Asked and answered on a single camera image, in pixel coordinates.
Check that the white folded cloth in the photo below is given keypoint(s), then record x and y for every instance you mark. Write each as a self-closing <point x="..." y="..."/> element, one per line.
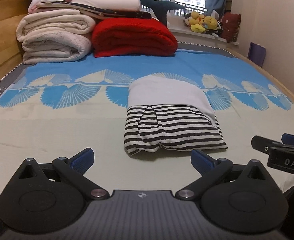
<point x="116" y="5"/>

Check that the cream folded quilt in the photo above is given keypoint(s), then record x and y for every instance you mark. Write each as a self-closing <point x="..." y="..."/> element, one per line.
<point x="61" y="35"/>

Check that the dark red plush bag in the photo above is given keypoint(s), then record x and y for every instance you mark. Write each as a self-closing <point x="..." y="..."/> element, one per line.
<point x="230" y="25"/>

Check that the red folded blanket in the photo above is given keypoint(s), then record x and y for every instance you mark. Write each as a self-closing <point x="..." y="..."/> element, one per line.
<point x="126" y="36"/>

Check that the yellow plush toys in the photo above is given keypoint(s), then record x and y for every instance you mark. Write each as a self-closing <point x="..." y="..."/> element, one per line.
<point x="202" y="24"/>

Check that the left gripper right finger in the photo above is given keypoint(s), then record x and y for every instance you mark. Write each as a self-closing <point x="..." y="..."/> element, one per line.
<point x="237" y="198"/>

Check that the wooden headboard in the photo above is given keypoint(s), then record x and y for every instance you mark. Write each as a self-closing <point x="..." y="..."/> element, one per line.
<point x="11" y="12"/>

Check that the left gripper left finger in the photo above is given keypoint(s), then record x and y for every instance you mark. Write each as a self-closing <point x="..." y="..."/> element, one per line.
<point x="43" y="198"/>

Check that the black white striped garment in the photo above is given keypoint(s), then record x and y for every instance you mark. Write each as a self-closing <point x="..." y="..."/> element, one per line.
<point x="171" y="113"/>

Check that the purple paper bag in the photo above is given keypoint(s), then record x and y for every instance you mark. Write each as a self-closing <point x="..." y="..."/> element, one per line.
<point x="257" y="54"/>

